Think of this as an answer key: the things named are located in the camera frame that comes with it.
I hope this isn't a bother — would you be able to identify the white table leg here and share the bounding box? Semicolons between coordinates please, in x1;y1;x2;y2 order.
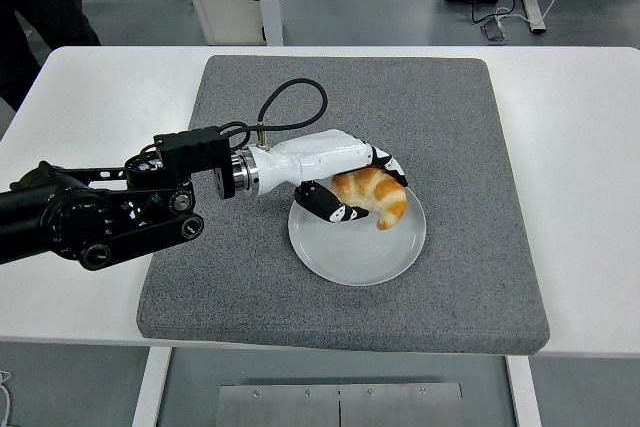
131;346;173;427
504;355;544;427

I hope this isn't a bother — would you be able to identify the grey round plate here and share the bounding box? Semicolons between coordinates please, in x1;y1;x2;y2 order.
288;181;428;287

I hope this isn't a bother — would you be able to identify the golden croissant bread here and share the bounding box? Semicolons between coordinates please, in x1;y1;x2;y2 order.
329;165;409;232

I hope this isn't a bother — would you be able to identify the grey felt mat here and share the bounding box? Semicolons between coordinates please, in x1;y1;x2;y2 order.
136;55;552;357

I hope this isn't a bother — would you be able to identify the white cord on floor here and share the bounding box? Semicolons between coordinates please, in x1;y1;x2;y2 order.
0;369;14;427

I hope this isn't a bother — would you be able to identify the clear plastic holder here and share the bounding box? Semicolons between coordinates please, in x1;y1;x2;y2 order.
479;16;509;44

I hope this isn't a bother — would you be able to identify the white and black hand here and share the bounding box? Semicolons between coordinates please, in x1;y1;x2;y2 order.
248;128;409;224

